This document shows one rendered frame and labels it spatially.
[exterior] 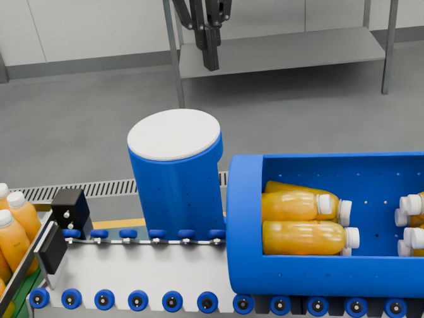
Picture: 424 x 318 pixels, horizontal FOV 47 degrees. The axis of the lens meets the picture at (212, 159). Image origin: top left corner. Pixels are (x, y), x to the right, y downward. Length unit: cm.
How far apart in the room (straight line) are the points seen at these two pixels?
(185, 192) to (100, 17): 317
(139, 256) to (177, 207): 27
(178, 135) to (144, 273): 44
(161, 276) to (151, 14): 339
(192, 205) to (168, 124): 26
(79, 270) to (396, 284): 72
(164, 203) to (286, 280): 62
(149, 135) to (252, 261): 68
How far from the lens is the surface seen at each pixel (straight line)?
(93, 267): 126
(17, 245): 128
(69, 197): 137
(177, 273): 119
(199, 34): 79
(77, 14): 449
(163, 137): 146
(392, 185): 117
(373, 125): 348
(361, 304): 106
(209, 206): 149
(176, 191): 142
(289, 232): 96
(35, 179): 338
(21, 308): 129
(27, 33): 468
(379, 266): 93
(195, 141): 141
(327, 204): 99
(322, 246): 96
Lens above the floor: 179
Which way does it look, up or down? 34 degrees down
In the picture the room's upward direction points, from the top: 7 degrees counter-clockwise
